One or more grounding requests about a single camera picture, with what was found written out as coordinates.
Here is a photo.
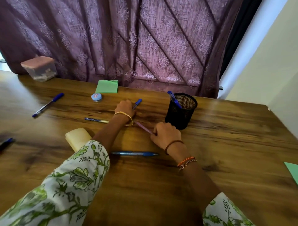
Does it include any person's right hand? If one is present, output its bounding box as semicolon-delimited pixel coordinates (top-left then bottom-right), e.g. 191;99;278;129
150;122;182;150

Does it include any person's left hand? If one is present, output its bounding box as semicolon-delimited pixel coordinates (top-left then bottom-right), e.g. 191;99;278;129
114;99;137;120

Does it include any black mesh pen holder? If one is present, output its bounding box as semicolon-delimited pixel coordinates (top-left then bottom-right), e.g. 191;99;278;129
165;93;198;130

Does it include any pink pen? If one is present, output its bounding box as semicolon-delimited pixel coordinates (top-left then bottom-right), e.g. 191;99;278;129
134;121;155;135

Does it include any green sticky notes pad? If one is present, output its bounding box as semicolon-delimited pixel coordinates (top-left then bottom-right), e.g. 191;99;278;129
95;80;119;94
284;162;298;186

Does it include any dark blue patterned pen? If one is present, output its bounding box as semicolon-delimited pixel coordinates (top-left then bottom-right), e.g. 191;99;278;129
84;117;110;124

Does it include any light blue pen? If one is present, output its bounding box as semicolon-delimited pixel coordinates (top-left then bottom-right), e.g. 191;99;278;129
111;151;159;157

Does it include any yellow pencil case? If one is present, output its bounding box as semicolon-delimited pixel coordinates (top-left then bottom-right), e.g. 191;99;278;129
65;127;93;153

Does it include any person's left forearm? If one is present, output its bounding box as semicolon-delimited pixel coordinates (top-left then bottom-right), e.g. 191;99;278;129
92;114;133;155

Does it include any person's right forearm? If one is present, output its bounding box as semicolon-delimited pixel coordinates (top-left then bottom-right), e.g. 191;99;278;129
165;141;222;226

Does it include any wooden desk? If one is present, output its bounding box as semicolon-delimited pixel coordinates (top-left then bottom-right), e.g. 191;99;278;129
0;70;298;226

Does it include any gold bangle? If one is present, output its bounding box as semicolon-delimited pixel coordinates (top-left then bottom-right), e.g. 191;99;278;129
114;111;134;126

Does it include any purple patterned curtain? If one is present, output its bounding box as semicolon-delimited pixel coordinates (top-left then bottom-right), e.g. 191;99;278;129
0;0;244;99

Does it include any clear container pink lid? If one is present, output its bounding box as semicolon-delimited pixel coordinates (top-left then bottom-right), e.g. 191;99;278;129
20;56;58;82

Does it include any right floral white green sleeve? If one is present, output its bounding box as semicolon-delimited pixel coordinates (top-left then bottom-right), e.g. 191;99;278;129
202;192;255;226

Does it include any floral white green sleeve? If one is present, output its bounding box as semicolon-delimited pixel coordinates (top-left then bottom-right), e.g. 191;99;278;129
0;139;111;226
202;192;255;226

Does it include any left floral white green sleeve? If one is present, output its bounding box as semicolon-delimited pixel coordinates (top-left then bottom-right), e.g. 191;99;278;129
0;139;111;226

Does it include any brown thread bracelet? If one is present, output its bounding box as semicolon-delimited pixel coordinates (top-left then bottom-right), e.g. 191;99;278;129
165;140;184;156

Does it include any orange thread bracelet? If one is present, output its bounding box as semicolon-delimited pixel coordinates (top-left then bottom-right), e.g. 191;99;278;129
177;156;196;169

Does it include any silver chain bracelet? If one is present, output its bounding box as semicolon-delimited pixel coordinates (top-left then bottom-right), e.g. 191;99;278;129
178;159;198;172

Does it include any black window frame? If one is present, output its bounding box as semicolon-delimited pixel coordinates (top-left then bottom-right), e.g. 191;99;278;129
219;0;264;79

